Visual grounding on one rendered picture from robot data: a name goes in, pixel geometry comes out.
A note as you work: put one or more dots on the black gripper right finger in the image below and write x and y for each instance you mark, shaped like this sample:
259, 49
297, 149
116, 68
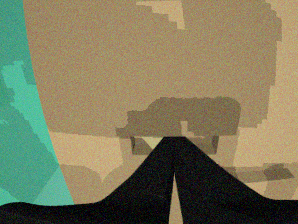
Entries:
209, 195

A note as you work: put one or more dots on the tan block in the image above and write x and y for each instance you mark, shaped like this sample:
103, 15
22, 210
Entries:
152, 141

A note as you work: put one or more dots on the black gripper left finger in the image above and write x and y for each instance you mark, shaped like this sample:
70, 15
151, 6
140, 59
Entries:
145, 198

